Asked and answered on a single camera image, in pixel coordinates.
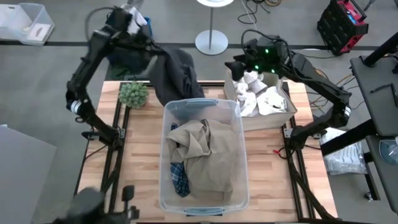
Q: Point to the blue plaid shirt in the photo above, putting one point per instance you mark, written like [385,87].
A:
[180,180]

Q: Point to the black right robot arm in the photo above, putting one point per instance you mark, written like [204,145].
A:
[317,84]

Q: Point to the grey panel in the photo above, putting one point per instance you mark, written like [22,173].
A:
[25,174]

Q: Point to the silver lamp stand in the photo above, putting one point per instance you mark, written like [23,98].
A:
[211,42]

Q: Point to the beige fabric box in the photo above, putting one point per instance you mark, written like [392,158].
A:
[267,123]

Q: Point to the blue bin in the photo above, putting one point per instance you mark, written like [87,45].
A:
[148,26]

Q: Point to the dark grey garment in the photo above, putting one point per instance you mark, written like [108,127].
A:
[177,77]

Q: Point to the black desk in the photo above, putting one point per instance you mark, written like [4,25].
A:
[373,109]

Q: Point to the clear lidded storage bin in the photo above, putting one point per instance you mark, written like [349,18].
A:
[34,18]

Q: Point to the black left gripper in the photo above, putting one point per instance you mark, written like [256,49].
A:
[133,39]

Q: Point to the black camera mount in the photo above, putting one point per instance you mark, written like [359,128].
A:
[128,193]

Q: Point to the plastic bag with white contents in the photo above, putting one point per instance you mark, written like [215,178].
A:
[345,158]

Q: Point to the green artificial plant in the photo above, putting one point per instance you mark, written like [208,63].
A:
[133,95]

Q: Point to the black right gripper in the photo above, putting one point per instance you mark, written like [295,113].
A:
[264,56]

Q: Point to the black diagonal pole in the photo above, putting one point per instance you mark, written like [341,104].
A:
[381,51]

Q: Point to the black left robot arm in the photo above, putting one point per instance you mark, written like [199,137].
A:
[84,71]

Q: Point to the blue-grey plastic object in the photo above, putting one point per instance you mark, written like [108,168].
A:
[390,152]

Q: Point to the black aluminium frame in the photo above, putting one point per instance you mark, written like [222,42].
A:
[109,168]

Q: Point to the red and black tool case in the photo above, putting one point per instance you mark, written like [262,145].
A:
[335,31]

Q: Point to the black pen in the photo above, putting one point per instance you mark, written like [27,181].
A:
[382,88]

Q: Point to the white paper sheet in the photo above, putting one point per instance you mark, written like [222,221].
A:
[136,21]

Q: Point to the beige garment with tag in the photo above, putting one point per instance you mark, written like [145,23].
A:
[211,161]

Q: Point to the dark green cloth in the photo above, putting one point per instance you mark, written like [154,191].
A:
[115,74]

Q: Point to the large clear plastic bin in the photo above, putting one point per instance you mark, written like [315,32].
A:
[199,102]

